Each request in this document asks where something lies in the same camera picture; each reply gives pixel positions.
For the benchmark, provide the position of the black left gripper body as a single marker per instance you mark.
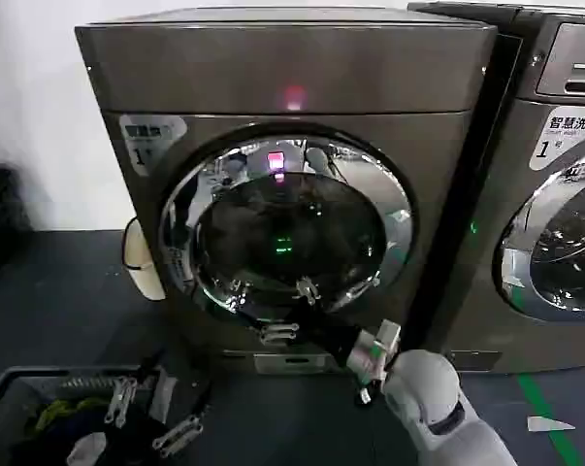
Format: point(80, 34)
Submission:
point(132, 449)

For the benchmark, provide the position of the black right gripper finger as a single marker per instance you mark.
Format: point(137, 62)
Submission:
point(306, 291)
point(277, 332)

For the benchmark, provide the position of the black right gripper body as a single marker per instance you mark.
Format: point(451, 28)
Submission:
point(333, 335)

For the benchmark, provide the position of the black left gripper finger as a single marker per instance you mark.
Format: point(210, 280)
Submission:
point(178, 434)
point(120, 400)

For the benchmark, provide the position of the round chrome glass dryer door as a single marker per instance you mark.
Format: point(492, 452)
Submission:
point(253, 233)

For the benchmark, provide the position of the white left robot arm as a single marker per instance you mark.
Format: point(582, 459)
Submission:
point(90, 446)

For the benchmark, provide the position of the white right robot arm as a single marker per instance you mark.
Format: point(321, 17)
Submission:
point(418, 383)

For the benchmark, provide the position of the yellow-green garment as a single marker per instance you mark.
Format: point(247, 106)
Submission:
point(54, 412)

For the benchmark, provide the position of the dark blue garment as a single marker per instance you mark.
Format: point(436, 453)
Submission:
point(40, 444)

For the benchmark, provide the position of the grey plastic laundry basket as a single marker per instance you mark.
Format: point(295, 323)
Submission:
point(10, 383)

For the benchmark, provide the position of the cream plastic container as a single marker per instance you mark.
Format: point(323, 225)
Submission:
point(141, 262)

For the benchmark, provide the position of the grey dryer with drawer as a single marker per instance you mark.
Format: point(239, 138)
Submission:
point(525, 233)

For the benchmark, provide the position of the white number sticker, blurred print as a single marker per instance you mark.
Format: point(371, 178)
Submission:
point(149, 141)

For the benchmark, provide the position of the grey front-load dryer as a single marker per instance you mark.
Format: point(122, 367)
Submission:
point(272, 63)

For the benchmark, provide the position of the round chrome door with glass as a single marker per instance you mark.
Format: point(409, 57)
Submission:
point(554, 242)

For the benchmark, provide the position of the white number sticker, clear print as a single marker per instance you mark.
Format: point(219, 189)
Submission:
point(559, 141)

